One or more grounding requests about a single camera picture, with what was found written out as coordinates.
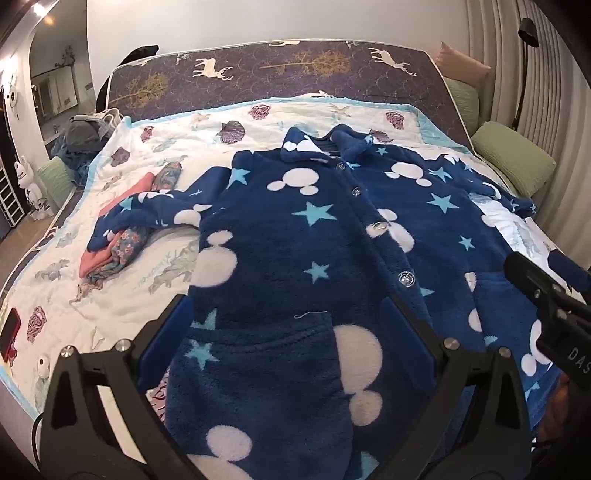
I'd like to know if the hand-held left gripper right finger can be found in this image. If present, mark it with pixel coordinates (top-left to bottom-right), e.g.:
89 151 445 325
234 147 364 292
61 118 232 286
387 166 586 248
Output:
369 295 536 480

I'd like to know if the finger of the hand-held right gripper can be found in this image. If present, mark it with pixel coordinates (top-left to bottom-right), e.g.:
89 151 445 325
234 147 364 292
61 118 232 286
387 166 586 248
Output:
549 250 591 305
503 253 568 310

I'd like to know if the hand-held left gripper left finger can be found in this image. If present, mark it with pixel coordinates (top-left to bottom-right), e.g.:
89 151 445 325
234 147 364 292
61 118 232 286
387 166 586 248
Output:
41 294 195 480

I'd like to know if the blue star-print fleece pajama top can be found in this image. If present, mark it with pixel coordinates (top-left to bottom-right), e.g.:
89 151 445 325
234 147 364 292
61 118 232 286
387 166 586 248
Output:
88 124 555 480

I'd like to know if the grey clothes pile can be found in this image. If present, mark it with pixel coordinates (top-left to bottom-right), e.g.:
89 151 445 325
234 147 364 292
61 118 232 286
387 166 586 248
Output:
51 113 117 186

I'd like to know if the floral folded garment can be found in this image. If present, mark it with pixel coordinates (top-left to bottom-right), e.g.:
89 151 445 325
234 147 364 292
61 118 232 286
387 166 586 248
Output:
88 161 184 289

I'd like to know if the pink folded garment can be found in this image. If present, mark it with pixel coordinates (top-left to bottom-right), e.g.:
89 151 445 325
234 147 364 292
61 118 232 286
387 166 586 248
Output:
79 172 155 278

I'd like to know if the large green ribbed pillow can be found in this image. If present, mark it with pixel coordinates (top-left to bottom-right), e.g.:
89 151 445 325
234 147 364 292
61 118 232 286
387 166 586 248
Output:
471 121 557 199

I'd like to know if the red phone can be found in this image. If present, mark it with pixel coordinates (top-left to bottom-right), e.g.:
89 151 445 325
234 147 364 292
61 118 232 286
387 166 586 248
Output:
0 308 22 361

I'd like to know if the white sea-print blanket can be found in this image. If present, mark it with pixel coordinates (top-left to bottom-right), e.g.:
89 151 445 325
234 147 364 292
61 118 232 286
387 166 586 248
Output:
0 91 591 416

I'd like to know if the green floor cushion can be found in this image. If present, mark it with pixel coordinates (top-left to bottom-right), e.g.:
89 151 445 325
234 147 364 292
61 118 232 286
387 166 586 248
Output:
38 157 75 211

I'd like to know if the small green pillow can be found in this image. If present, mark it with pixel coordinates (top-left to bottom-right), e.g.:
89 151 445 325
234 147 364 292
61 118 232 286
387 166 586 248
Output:
445 78 482 136

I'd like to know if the white cat figure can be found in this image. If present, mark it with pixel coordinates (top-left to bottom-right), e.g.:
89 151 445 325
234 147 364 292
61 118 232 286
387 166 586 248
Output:
14 157 51 220

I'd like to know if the black floor lamp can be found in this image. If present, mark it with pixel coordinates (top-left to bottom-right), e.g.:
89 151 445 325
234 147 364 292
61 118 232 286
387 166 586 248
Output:
510 17 539 134

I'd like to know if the peach pillow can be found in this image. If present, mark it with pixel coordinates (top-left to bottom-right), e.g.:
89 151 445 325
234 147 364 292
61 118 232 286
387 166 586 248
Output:
436 42 491 88

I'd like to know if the dark deer-print mattress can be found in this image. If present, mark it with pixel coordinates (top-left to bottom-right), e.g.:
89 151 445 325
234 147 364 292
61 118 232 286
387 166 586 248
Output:
0 39 481 305

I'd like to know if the black object behind mattress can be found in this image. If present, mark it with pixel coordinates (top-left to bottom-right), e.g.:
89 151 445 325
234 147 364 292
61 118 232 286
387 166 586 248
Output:
122 45 160 66

